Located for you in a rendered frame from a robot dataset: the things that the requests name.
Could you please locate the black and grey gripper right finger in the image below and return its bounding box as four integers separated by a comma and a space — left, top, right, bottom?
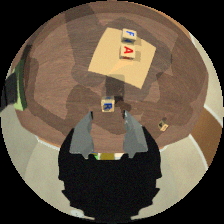
123, 110, 162, 179

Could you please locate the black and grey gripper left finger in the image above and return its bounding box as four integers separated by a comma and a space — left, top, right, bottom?
58, 111, 94, 181

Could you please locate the tan flat mat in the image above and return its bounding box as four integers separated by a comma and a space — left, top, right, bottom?
88, 27, 156, 89

